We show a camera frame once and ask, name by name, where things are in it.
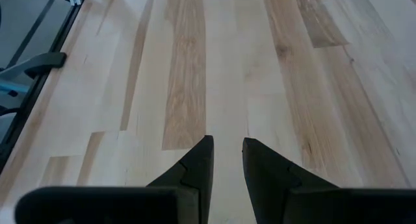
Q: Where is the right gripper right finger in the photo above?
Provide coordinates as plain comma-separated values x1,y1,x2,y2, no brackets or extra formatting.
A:
242,137,416,224

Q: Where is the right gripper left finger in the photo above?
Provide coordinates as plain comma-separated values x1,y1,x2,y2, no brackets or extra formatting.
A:
14,134,215,224

